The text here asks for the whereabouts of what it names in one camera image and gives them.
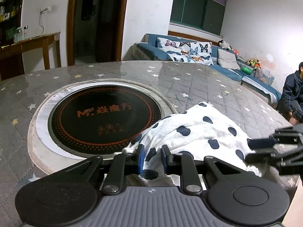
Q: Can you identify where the white navy polka-dot garment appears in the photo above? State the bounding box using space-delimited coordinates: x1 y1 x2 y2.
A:
122 101 283 187

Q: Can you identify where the seated person dark jacket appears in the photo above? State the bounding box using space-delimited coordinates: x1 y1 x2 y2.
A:
276 62 303 126

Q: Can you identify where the round black induction cooktop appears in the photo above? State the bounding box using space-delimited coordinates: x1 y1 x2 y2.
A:
27 79 177 175

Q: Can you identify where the green toy on sofa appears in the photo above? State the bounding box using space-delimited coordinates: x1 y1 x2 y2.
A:
240 67 253 75

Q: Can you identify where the grey star-patterned table cover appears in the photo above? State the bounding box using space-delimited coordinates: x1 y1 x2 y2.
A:
1 61 289 226

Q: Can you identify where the grey sofa cushion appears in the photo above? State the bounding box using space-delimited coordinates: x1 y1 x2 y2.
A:
217 49 240 70

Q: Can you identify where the butterfly print blanket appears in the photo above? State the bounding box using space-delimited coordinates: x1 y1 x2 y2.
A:
156 37 213 66

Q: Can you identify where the plush toy on sofa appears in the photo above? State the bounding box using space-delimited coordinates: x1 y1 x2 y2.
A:
218 40 233 51

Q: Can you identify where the blue sofa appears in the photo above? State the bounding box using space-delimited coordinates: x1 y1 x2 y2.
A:
131 33 281 105

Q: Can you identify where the wooden side table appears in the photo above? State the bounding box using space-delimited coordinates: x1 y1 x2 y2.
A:
1 32 61 80

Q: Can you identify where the dark green window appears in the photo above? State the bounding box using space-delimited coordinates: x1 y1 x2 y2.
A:
170 0 226 36

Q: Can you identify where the glass jar on table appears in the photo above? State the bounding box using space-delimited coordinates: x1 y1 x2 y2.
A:
14 26 28 43

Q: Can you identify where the wall power outlet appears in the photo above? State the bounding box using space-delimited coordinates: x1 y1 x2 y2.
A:
40 6 51 14

